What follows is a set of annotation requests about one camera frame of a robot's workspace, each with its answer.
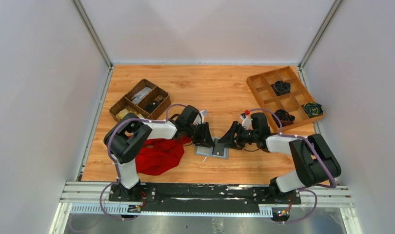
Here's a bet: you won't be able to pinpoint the grey card holder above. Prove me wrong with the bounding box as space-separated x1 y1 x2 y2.
195 138 229 159

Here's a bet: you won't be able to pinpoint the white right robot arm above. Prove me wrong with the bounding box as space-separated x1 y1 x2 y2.
219 108 341 195

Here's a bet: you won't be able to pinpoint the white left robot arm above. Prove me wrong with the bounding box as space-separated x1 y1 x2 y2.
103 105 215 191

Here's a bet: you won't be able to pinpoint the dark grey credit card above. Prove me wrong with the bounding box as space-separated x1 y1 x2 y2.
212 144 225 157

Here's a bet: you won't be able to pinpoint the grey card in basket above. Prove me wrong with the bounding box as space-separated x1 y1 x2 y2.
131 87 152 104

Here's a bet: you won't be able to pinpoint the yellow cards in basket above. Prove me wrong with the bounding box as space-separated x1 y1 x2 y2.
116 109 144 120

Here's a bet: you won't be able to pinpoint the dark rolled belt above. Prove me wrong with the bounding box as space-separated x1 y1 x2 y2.
272 109 295 127

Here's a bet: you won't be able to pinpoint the black item in basket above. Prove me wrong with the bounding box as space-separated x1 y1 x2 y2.
144 96 164 114

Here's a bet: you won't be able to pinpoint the wooden compartment tray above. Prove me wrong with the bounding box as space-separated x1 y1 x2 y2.
246 66 325 131

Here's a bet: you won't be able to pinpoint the black rolled belt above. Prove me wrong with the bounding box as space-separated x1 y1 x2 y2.
271 80 291 96

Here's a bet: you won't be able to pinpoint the brown woven basket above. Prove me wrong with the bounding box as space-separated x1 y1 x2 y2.
109 78 172 122

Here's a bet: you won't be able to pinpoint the red cloth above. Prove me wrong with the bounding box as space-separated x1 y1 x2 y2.
135 136 192 176

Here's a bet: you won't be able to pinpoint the blue yellow rolled tie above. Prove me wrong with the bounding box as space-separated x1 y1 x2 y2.
302 102 324 118

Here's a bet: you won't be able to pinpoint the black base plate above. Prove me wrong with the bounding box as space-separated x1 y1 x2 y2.
108 183 301 213

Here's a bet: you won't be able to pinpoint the aluminium frame rail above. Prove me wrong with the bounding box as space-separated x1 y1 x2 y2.
60 182 354 217

